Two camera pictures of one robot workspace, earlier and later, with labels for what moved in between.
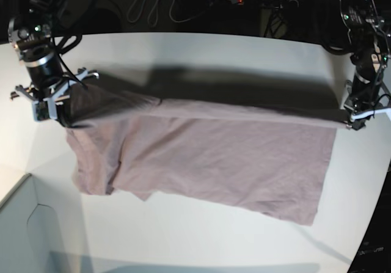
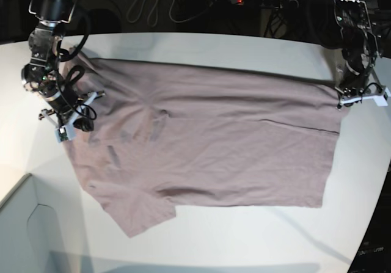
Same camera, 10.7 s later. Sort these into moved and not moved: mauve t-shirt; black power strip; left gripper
Moved: left gripper; mauve t-shirt
Not moved: black power strip
